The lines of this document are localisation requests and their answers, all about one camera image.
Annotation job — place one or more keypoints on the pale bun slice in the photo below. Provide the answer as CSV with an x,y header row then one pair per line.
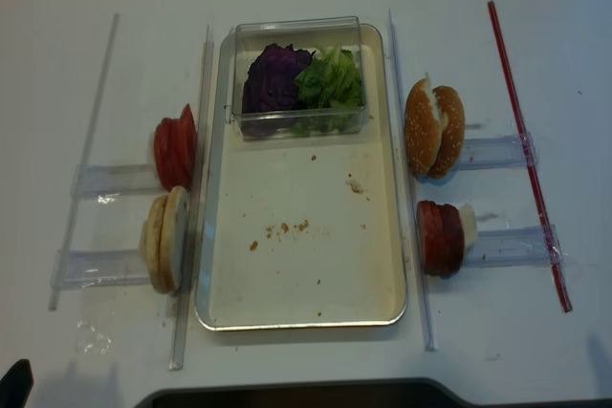
x,y
172,239
149,248

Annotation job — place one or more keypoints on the green lettuce leaves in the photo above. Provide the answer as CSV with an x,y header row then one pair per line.
x,y
330,85

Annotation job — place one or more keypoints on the red tomato slices stack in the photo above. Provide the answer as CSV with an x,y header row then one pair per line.
x,y
174,148

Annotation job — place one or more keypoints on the dark red meat patties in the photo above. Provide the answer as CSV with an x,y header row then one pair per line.
x,y
442,238

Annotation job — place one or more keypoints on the white cheese slice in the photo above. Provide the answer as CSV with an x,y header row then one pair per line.
x,y
468,224

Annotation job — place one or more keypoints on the cream metal serving tray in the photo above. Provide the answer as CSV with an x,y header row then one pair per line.
x,y
305,232

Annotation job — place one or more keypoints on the purple cabbage leaves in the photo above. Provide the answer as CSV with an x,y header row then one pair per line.
x,y
270,85

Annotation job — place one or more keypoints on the clear plastic salad box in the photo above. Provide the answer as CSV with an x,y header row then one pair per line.
x,y
313,35

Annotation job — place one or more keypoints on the sesame bun top left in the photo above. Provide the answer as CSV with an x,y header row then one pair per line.
x,y
422,127

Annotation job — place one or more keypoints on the sesame bun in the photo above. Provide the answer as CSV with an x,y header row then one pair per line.
x,y
422,127
453,123

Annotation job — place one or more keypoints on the sesame bun top right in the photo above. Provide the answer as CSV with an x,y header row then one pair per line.
x,y
453,123

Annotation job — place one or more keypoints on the clear holder upper left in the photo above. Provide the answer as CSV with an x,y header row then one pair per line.
x,y
91,181

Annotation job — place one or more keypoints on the clear holder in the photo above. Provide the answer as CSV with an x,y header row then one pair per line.
x,y
502,152
532,246
75,269
91,181

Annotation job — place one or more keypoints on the clear holder upper right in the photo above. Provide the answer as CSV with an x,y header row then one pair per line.
x,y
502,152

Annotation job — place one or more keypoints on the black base edge bottom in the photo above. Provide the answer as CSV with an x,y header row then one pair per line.
x,y
395,393

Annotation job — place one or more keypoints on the clear holder lower right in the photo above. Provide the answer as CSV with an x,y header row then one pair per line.
x,y
532,246

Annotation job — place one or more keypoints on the clear holder lower left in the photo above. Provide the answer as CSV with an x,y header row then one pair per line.
x,y
75,269

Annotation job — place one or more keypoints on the red plastic strip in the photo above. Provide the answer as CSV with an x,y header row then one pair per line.
x,y
550,237

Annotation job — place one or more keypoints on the black object bottom left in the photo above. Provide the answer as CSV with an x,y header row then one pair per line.
x,y
16,385

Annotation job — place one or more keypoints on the clear rail left of tray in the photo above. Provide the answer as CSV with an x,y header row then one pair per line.
x,y
178,348

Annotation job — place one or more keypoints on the clear rail of tray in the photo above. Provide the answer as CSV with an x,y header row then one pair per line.
x,y
428,330
178,348

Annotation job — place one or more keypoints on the clear rail right of tray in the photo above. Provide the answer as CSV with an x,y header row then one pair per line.
x,y
428,330

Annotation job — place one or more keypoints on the clear rail far left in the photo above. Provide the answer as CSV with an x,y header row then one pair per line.
x,y
84,160

